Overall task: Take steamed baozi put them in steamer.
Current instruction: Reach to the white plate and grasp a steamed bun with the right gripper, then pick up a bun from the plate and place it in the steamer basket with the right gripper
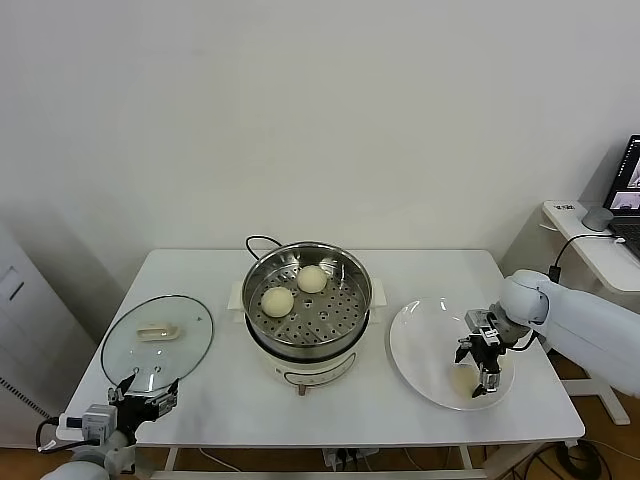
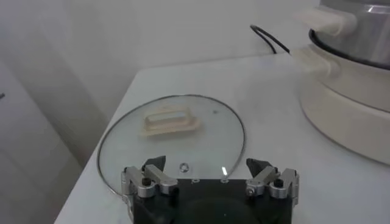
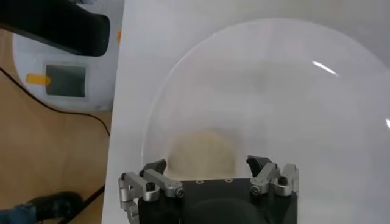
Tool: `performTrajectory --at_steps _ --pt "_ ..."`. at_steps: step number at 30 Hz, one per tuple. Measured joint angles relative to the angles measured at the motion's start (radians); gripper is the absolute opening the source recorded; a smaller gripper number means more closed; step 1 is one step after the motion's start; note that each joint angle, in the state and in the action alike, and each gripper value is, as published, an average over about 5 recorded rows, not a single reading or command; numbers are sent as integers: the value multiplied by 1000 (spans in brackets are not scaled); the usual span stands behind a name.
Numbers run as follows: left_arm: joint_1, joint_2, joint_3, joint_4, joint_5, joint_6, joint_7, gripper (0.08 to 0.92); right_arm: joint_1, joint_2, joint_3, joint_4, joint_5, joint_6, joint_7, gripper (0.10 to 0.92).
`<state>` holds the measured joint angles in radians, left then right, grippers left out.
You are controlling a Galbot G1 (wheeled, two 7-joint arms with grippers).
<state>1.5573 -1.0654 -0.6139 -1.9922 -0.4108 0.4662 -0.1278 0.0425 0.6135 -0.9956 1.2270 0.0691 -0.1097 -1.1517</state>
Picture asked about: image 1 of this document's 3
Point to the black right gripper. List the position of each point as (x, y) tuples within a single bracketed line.
[(487, 350)]

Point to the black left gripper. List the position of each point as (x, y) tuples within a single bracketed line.
[(133, 410)]

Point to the white steamed baozi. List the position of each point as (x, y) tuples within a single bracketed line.
[(312, 279), (277, 301), (462, 382)]

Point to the round glass pot lid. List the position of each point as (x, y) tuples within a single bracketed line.
[(159, 332)]

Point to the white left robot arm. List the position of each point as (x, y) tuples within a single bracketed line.
[(85, 467)]

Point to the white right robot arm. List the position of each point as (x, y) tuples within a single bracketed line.
[(575, 320)]

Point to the white round plate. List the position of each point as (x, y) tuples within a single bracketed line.
[(425, 350)]

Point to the white cabinet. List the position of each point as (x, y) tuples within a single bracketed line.
[(30, 325)]

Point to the white side desk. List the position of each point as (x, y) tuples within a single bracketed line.
[(600, 265)]

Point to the cream electric cooker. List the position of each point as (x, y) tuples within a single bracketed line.
[(305, 372)]

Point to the white power strip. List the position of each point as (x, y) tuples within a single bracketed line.
[(332, 457)]

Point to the grey cylindrical speaker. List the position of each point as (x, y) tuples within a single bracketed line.
[(597, 220)]

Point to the black open laptop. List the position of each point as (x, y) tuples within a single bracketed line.
[(627, 175)]

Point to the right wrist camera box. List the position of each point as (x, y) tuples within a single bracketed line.
[(479, 319)]

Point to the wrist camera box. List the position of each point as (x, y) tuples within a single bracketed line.
[(479, 319), (97, 422)]

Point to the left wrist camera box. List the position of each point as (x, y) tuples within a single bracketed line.
[(97, 422)]

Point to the white table frame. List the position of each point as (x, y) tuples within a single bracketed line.
[(466, 457)]

